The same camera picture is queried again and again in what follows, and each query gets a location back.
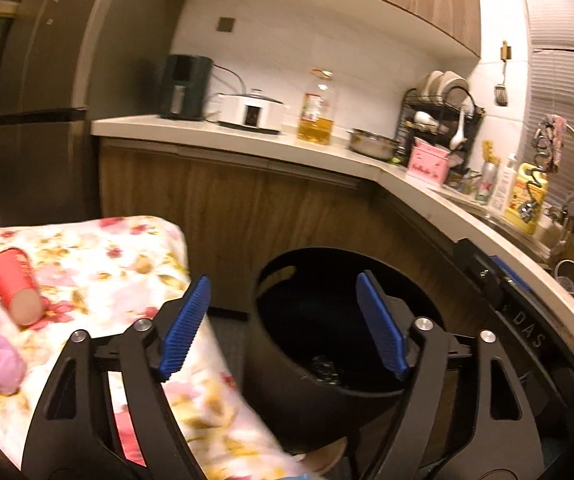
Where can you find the steel basin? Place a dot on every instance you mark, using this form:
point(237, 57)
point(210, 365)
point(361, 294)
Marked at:
point(374, 146)

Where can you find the beige stone countertop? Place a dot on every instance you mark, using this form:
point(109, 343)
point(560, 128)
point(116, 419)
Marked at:
point(267, 145)

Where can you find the metal slotted spatula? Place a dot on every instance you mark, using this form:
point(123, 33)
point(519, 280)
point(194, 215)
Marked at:
point(501, 96)

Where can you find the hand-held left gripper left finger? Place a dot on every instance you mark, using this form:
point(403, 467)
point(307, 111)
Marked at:
point(187, 330)

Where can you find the steel sink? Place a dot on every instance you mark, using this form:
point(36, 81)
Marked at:
point(527, 242)

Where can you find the steel cup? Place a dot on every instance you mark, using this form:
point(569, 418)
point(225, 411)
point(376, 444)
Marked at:
point(569, 280)

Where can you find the wooden wall hook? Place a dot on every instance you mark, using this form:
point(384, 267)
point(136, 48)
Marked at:
point(505, 51)

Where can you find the black air fryer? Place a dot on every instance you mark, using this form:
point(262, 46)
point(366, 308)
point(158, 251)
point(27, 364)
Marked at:
point(187, 85)

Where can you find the yellow detergent bottle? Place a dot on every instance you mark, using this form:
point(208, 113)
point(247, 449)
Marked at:
point(522, 210)

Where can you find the window blinds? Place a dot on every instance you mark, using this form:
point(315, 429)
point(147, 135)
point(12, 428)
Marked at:
point(557, 85)

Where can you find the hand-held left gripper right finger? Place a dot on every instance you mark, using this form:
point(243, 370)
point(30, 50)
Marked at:
point(382, 330)

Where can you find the yellow scrubber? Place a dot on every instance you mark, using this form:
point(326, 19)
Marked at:
point(489, 150)

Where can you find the dark wall socket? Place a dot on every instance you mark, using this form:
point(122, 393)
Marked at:
point(226, 24)

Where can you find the pink utensil holder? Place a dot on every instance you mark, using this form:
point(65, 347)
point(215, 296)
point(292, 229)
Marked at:
point(427, 165)

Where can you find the grey refrigerator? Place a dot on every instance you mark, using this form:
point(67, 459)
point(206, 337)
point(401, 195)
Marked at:
point(67, 60)

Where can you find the white plastic bottle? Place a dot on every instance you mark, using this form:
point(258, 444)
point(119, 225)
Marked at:
point(504, 190)

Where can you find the black plastic wrapper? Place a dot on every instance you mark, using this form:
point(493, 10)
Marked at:
point(324, 367)

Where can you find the black round bin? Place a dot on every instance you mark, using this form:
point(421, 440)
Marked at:
point(287, 400)

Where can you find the white plate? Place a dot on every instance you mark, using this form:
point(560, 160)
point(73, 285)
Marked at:
point(432, 84)
point(454, 84)

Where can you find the white electric cooker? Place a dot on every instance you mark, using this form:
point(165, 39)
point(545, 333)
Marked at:
point(252, 112)

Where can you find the white ladle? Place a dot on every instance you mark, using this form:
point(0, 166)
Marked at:
point(457, 137)

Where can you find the red paper cup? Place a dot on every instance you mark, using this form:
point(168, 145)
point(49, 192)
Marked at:
point(12, 280)

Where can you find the floral printed cloth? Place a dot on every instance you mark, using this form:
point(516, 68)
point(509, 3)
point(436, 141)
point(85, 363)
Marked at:
point(117, 270)

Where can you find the cooking oil bottle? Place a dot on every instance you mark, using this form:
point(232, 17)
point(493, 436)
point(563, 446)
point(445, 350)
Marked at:
point(317, 130)

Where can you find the drink can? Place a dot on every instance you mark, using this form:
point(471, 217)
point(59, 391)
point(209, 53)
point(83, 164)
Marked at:
point(487, 190)

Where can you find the wooden base cabinets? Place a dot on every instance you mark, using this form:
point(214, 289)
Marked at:
point(217, 200)

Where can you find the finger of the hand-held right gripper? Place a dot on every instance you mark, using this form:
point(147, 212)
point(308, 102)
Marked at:
point(514, 275)
point(482, 275)

